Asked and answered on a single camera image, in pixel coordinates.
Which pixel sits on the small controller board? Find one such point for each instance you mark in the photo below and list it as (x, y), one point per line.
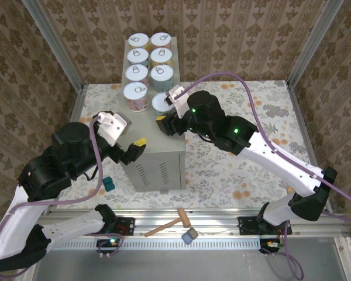
(112, 242)
(270, 243)

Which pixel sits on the blue foam cube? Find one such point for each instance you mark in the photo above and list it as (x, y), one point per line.
(187, 239)

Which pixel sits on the aluminium side rail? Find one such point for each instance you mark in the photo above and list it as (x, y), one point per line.
(299, 117)
(78, 98)

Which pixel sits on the can with teal label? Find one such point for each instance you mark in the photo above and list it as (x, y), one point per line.
(161, 73)

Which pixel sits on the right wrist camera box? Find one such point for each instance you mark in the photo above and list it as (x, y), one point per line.
(180, 101)

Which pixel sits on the wooden mallet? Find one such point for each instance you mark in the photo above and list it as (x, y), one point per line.
(184, 218)

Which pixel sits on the can with blue brown label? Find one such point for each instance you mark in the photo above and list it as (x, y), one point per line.
(137, 55)

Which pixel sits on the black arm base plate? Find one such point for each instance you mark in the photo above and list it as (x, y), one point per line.
(127, 225)
(245, 226)

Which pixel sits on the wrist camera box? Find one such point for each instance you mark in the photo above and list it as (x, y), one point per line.
(112, 128)
(180, 101)

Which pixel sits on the aluminium corner post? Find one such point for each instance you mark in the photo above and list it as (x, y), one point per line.
(54, 44)
(313, 44)

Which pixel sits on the can with pink floral label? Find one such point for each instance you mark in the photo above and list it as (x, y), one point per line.
(135, 92)

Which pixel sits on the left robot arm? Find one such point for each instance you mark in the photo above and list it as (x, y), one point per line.
(73, 226)

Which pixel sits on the can with salmon label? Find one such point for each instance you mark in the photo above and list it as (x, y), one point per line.
(161, 39)

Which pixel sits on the aluminium front rail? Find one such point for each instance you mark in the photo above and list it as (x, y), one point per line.
(216, 216)

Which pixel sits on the floral tablecloth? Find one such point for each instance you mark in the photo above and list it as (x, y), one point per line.
(152, 200)

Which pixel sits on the can with pale blue label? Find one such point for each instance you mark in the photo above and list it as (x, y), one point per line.
(159, 104)

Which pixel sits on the teal foam block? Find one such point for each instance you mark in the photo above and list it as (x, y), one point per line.
(108, 184)

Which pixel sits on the can with yellow orange label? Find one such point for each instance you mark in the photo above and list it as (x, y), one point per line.
(138, 40)

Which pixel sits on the grey metal cabinet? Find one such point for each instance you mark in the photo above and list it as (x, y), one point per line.
(161, 146)

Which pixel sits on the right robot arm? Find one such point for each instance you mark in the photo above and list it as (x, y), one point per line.
(280, 162)

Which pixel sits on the grey foam cube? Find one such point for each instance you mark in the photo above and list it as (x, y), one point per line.
(192, 232)

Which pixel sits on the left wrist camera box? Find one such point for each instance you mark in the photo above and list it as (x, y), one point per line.
(112, 128)

